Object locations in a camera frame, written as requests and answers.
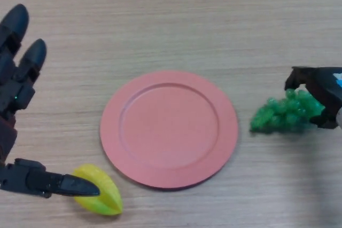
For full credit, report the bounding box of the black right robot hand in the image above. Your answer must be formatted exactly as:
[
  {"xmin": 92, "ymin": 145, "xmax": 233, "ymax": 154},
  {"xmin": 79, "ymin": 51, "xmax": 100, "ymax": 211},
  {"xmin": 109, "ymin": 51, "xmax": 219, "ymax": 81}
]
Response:
[{"xmin": 284, "ymin": 66, "xmax": 342, "ymax": 130}]

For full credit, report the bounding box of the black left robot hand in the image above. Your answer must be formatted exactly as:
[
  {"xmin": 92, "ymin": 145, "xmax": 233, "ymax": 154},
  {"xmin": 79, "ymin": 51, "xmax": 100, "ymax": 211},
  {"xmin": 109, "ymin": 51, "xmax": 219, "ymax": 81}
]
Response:
[{"xmin": 0, "ymin": 3, "xmax": 101, "ymax": 199}]

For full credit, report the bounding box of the green grapes bunch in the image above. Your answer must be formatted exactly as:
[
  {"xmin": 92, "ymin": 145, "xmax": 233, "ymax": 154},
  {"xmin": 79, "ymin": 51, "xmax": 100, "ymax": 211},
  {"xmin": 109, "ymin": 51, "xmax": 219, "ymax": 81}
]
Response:
[{"xmin": 249, "ymin": 89, "xmax": 325, "ymax": 134}]

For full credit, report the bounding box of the pink round plate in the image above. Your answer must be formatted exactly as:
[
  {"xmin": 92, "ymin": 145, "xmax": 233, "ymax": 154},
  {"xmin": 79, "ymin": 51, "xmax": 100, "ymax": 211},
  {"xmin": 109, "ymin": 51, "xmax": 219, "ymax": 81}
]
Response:
[{"xmin": 99, "ymin": 70, "xmax": 239, "ymax": 192}]

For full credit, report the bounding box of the yellow starfruit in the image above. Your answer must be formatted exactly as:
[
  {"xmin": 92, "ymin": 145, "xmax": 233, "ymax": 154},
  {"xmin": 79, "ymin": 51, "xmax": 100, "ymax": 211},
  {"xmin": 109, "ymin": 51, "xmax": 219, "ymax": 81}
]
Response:
[{"xmin": 72, "ymin": 163, "xmax": 123, "ymax": 216}]

